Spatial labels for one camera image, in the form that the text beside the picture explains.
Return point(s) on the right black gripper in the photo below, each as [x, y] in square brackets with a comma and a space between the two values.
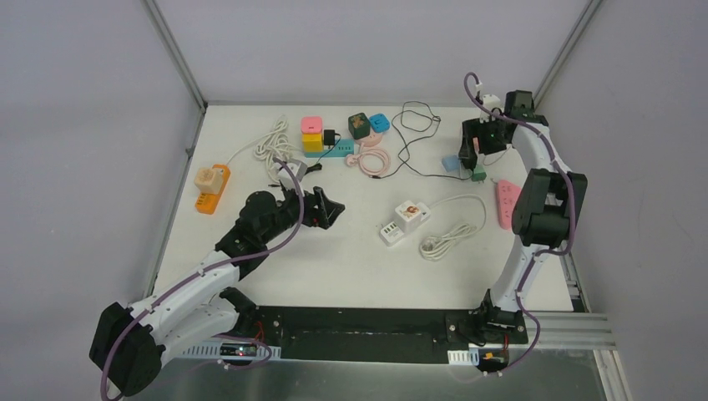
[474, 128]

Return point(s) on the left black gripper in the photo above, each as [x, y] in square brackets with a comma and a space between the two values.
[318, 206]

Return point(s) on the black power adapter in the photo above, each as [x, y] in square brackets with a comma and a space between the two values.
[468, 159]

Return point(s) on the green charger plug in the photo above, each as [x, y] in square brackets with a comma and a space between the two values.
[479, 174]

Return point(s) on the blue charger plug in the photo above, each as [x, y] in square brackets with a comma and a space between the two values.
[451, 163]

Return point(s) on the pink triangular power strip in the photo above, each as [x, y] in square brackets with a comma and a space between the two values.
[507, 194]

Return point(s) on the white cube adapter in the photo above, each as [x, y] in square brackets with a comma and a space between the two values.
[406, 218]

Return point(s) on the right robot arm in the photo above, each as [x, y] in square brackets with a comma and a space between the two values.
[544, 217]

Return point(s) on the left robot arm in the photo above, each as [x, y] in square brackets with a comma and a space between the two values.
[133, 343]

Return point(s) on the small black plug adapter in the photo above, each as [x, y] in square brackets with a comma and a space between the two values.
[330, 137]

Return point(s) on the pink round socket base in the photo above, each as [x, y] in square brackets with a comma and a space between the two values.
[372, 140]

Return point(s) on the teal power strip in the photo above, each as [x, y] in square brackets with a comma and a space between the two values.
[342, 148]

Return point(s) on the yellow cube adapter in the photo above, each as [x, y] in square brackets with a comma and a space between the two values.
[312, 143]

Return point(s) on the pink cube adapter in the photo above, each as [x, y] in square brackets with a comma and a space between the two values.
[311, 125]

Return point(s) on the dark green cube adapter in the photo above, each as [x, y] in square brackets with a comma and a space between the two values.
[359, 126]

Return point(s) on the blue cube adapter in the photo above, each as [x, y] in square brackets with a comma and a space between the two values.
[379, 123]

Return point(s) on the orange power strip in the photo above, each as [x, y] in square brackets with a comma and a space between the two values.
[207, 204]

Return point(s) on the beige cube adapter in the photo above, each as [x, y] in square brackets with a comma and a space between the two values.
[209, 180]

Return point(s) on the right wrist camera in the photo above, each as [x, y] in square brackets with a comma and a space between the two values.
[492, 103]

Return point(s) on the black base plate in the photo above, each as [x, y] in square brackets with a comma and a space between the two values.
[369, 335]

